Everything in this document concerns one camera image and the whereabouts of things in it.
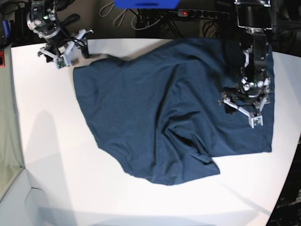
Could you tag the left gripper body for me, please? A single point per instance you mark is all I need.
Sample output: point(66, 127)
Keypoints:
point(246, 102)

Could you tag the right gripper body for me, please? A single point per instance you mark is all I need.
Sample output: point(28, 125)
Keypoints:
point(61, 47)

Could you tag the dark blue t-shirt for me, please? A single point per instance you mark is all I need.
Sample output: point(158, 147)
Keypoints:
point(158, 114)

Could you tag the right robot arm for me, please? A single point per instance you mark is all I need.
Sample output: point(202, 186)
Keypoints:
point(43, 21)

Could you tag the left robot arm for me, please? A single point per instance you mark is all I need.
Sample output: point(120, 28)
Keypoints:
point(254, 16)

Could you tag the red box at left edge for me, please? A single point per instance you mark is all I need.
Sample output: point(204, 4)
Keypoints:
point(2, 59)

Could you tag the blue plastic box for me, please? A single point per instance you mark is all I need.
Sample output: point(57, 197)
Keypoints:
point(147, 4)

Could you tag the black power strip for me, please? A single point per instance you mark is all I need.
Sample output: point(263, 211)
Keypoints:
point(202, 14)

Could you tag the white bin at left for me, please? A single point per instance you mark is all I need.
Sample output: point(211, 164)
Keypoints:
point(18, 206)

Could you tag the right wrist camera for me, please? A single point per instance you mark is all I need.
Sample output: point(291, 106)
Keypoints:
point(62, 61)

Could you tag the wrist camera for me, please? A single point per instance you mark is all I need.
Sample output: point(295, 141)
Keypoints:
point(255, 120)
point(62, 61)

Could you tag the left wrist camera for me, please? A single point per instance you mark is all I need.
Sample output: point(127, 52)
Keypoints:
point(255, 120)

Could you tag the blue handled tool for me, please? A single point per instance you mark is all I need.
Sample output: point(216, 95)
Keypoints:
point(6, 29)

